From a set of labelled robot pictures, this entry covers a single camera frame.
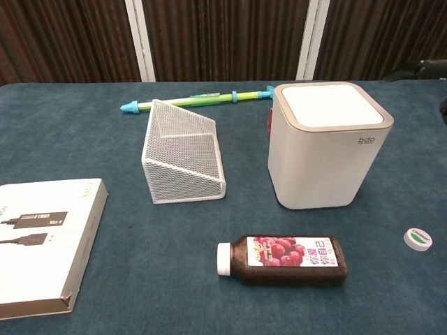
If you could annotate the white desktop trash bin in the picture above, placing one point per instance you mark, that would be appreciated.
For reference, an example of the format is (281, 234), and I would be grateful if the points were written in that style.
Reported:
(314, 167)

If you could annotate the dark juice bottle red label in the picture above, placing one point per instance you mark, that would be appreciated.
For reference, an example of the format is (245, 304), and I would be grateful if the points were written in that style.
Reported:
(300, 275)

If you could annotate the green blue toy syringe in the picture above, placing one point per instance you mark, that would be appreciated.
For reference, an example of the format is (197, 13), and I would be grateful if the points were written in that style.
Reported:
(202, 98)

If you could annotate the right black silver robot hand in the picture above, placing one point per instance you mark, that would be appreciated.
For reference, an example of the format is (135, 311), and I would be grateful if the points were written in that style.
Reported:
(426, 70)

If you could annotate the blue felt table mat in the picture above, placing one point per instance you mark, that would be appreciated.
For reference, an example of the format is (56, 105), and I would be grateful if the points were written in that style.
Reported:
(104, 139)

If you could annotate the small white round lid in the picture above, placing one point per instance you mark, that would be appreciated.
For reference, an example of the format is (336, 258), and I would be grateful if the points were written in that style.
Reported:
(417, 240)

